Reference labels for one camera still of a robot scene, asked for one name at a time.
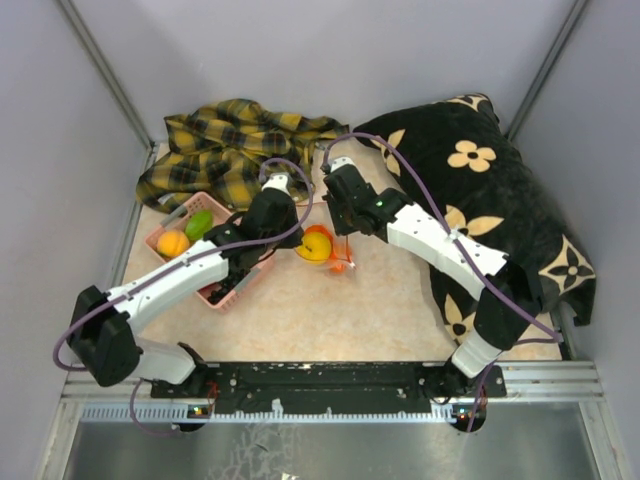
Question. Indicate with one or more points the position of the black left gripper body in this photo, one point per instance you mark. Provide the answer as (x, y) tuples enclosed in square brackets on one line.
[(289, 241)]

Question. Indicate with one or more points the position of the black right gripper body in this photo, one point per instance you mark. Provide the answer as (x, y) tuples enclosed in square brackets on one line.
[(342, 216)]

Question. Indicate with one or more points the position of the clear orange-zipper zip bag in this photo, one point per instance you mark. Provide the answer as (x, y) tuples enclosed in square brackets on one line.
[(342, 242)]

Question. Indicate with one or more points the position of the yellow toy fruit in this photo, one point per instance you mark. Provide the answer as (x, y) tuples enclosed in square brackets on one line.
[(316, 248)]

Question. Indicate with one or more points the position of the orange toy fruit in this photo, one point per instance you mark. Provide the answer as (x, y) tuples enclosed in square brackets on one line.
[(336, 263)]

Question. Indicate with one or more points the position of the pink plastic basket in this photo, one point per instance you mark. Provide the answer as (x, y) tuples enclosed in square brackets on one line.
[(177, 221)]

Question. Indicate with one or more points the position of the green toy fruit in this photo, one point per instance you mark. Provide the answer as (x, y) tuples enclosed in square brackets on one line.
[(198, 225)]

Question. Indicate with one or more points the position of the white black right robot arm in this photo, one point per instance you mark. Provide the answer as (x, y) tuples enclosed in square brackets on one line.
[(501, 288)]

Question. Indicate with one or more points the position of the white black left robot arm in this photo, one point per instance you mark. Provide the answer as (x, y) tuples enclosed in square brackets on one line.
[(106, 324)]

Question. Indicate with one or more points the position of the yellow plaid shirt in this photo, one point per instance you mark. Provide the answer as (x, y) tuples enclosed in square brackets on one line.
[(219, 149)]

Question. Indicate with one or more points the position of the dark toy grapes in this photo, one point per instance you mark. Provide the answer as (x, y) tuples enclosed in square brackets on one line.
[(223, 288)]

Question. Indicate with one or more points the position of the yellow-orange toy peach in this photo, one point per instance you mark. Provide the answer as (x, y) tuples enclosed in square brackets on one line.
[(172, 243)]

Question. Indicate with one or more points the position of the black floral pillow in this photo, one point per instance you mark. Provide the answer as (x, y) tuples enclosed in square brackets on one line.
[(483, 188)]

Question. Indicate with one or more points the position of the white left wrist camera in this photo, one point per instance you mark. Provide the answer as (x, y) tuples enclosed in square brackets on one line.
[(277, 181)]

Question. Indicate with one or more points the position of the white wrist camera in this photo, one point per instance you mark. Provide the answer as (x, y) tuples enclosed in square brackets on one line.
[(277, 181), (333, 165)]

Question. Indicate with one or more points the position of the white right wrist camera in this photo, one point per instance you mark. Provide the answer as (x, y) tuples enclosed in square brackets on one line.
[(333, 165)]

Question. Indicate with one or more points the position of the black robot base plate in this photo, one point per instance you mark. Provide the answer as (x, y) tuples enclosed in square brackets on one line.
[(318, 388)]

